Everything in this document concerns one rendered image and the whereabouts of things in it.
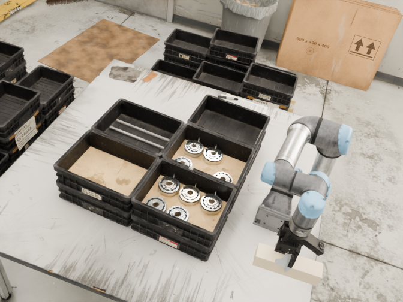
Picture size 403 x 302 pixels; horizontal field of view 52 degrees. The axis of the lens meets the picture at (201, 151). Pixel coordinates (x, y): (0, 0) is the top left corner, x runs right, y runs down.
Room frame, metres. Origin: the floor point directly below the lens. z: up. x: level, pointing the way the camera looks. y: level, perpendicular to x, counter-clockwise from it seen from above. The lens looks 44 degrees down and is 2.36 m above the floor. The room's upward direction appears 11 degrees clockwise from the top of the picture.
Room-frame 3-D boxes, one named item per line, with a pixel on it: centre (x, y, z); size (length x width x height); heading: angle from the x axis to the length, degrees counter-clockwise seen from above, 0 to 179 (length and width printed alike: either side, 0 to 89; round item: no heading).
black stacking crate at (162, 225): (1.19, 0.04, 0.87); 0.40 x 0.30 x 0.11; 75
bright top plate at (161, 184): (1.29, 0.12, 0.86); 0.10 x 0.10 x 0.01
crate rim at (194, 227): (1.19, 0.04, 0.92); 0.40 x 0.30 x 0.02; 75
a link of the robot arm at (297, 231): (0.84, -0.36, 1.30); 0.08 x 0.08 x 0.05
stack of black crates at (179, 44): (3.32, 0.28, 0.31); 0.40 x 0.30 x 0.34; 79
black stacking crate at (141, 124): (1.59, 0.34, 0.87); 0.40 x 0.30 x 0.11; 75
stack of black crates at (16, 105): (1.94, 1.30, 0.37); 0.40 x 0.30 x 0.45; 169
